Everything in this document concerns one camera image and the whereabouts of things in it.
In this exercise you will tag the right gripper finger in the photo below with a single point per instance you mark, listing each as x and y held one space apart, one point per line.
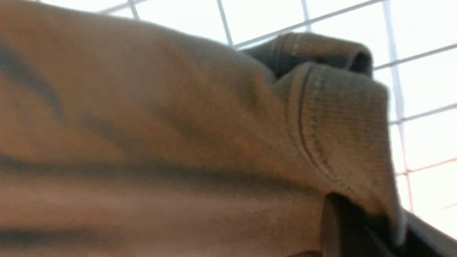
346 231

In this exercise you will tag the gray long-sleeved shirt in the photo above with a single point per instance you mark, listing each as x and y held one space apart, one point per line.
122 138

